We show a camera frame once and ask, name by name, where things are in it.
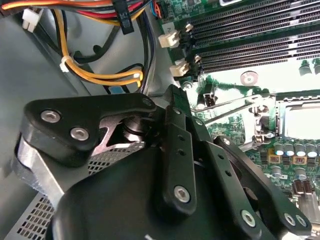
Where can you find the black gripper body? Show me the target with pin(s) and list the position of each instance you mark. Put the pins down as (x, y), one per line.
(112, 200)

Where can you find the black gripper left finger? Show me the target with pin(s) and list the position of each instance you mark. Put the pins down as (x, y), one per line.
(62, 120)

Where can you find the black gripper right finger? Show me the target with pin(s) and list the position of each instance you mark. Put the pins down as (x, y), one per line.
(225, 175)

